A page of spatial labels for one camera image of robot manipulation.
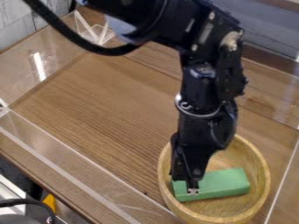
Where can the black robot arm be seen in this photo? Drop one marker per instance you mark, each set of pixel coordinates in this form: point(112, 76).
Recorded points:
point(206, 36)

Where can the light wooden bowl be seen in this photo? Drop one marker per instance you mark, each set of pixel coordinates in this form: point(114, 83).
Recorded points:
point(228, 210)

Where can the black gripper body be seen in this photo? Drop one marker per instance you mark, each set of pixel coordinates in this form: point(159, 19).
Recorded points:
point(202, 136)

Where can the clear acrylic front wall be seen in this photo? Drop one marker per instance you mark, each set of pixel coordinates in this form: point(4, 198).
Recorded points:
point(102, 197)

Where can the clear acrylic corner bracket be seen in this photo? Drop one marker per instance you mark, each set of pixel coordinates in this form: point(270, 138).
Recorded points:
point(95, 33)

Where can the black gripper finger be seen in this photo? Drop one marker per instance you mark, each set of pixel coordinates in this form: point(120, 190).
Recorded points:
point(192, 183)
point(178, 169)

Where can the green rectangular block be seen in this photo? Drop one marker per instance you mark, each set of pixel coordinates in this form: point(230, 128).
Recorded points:
point(220, 183)

